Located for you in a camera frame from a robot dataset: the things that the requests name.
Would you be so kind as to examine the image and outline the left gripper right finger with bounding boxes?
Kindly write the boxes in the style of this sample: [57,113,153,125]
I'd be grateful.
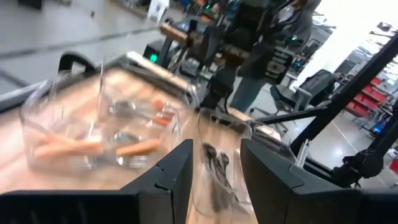
[240,138,398,224]

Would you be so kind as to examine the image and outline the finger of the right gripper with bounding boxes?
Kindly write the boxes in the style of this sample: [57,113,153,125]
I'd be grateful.
[201,24,225,68]
[228,26,259,53]

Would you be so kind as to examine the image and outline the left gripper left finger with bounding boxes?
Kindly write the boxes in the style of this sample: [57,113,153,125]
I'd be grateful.
[0,139,194,224]

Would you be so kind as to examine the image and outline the person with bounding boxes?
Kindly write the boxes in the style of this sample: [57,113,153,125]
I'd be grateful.
[229,0,323,113]

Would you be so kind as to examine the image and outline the black office chair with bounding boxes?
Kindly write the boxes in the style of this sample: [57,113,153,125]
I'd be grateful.
[269,68,339,121]

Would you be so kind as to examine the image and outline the silver aluminium extrusion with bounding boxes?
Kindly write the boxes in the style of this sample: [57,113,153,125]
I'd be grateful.
[296,138,311,169]

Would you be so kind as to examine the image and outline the clear plastic bin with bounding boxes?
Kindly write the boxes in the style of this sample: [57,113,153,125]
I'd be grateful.
[190,107,259,220]
[99,57,200,125]
[19,67,185,175]

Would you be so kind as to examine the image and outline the red storage bins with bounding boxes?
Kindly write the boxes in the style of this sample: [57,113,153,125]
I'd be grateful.
[344,77,391,119]

